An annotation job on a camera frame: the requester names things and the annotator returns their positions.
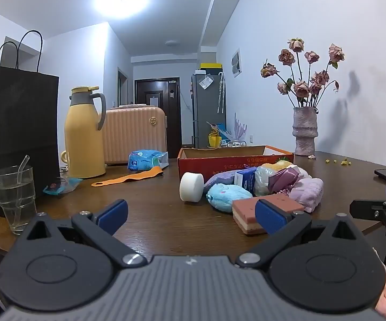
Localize bright ceiling lamp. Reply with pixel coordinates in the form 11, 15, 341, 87
93, 0, 150, 17

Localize purple knitted cloth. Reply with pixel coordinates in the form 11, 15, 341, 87
204, 169, 247, 193

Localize white foam cylinder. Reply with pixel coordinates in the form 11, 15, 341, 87
179, 172, 205, 203

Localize black paper bag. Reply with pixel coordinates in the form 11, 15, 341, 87
0, 30, 60, 217

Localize pink ribbed suitcase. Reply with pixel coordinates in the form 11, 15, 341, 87
101, 105, 168, 166

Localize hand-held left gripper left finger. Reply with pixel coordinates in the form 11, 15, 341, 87
22, 199, 148, 269

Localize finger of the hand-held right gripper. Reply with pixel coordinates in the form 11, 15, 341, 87
349, 199, 386, 222

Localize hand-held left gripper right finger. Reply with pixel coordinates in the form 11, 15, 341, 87
235, 199, 361, 270

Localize blue and red packet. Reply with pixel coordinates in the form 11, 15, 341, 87
43, 177, 83, 196

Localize pink textured vase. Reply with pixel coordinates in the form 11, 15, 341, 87
292, 106, 319, 156

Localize blue and white carton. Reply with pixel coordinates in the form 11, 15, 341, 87
235, 166, 258, 191

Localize purple coral ornament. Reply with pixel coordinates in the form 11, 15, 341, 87
234, 113, 248, 141

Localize pale green plastic bag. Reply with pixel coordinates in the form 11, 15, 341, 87
254, 166, 277, 196

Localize dried pink roses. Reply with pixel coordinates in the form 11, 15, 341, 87
260, 38, 345, 108

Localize glass straw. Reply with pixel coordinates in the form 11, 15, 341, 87
16, 155, 30, 208

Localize pink satin scrunchie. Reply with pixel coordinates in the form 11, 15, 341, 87
268, 167, 300, 195

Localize blue plush toy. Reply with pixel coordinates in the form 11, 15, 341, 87
206, 184, 254, 213

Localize grey refrigerator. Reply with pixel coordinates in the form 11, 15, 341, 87
191, 72, 227, 149

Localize wall picture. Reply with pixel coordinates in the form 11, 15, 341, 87
231, 48, 241, 77

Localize yellow plush toy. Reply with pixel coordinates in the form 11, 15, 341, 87
261, 160, 294, 171

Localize hanging umbrella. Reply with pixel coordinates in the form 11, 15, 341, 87
217, 72, 226, 113

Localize clear drinking glass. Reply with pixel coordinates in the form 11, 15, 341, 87
0, 165, 37, 235

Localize yellow thermos jug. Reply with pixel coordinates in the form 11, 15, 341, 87
64, 86, 107, 179

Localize orange strap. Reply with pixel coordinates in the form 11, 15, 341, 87
91, 166, 164, 187

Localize red cardboard box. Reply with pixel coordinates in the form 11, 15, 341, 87
177, 145, 295, 191

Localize dark entrance door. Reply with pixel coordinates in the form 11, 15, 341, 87
134, 78, 182, 149

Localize lavender towel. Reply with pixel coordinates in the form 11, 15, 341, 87
290, 177, 324, 213

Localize blue tissue pack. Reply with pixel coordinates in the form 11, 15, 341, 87
128, 149, 169, 172

